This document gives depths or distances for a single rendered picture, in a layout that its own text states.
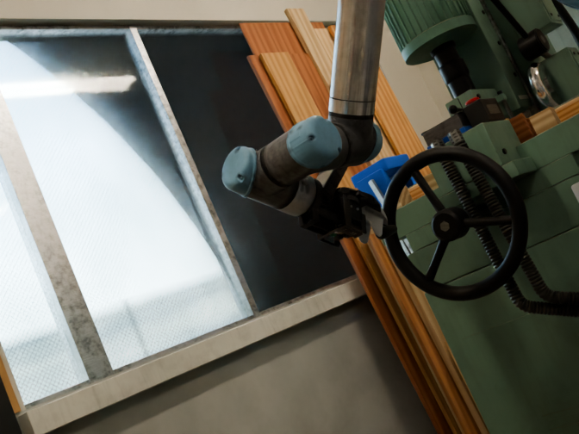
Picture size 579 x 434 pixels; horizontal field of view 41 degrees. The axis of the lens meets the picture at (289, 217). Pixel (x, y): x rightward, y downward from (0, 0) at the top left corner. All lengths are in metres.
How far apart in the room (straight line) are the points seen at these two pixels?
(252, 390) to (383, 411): 0.67
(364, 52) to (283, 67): 2.23
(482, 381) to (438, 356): 1.42
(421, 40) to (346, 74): 0.52
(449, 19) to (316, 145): 0.69
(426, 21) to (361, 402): 1.81
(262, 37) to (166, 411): 1.78
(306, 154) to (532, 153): 0.56
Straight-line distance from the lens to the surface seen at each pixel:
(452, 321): 1.69
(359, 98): 1.24
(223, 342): 2.70
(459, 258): 1.65
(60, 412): 2.35
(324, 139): 1.15
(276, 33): 3.67
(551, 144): 1.55
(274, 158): 1.18
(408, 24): 1.76
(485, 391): 1.71
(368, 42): 1.24
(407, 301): 3.11
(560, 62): 1.87
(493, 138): 1.50
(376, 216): 1.40
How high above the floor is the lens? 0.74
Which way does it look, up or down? 8 degrees up
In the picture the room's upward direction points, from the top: 24 degrees counter-clockwise
